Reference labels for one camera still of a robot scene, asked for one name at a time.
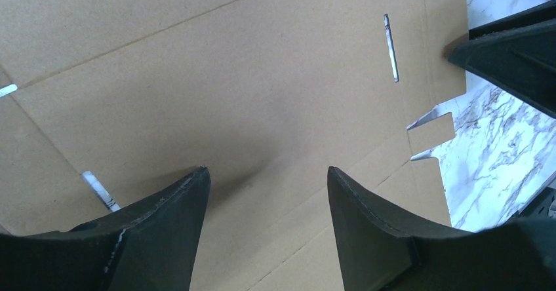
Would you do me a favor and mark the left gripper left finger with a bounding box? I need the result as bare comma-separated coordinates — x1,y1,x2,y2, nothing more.
1,167,211,290

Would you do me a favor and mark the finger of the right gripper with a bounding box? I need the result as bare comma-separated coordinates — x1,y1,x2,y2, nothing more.
447,0,555,117

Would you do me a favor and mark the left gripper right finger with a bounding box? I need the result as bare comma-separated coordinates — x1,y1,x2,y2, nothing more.
327,166,555,290

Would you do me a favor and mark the brown cardboard box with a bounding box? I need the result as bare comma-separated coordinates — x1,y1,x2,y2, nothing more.
1,0,467,290

